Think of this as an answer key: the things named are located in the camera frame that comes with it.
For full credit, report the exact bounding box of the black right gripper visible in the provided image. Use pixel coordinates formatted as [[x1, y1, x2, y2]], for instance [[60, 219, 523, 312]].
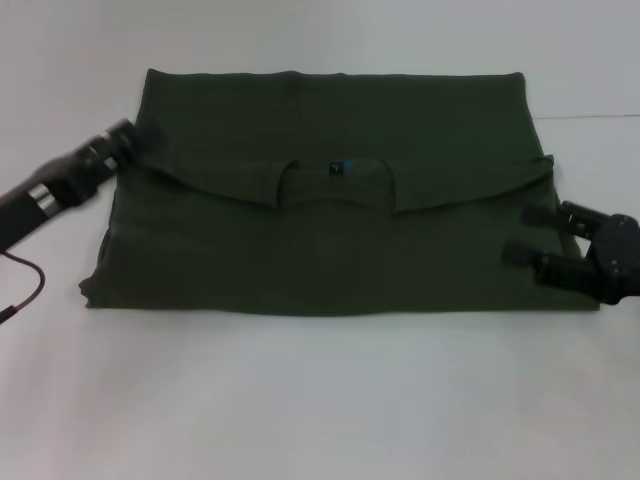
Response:
[[502, 199, 640, 306]]

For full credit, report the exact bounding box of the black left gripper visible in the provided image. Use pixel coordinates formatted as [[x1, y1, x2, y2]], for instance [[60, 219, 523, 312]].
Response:
[[0, 118, 166, 251]]

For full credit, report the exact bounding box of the dark green FREE T-shirt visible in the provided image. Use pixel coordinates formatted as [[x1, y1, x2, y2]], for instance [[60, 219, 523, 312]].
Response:
[[77, 68, 601, 324]]

